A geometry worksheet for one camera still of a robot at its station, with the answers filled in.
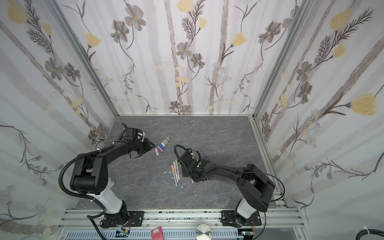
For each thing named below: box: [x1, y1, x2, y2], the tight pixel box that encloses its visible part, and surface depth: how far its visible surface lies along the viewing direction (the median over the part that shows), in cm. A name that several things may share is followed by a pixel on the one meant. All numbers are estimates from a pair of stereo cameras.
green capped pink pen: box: [175, 159, 180, 181], surface depth 92 cm
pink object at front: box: [151, 226, 164, 240], surface depth 71 cm
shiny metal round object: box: [195, 223, 213, 240], surface depth 60 cm
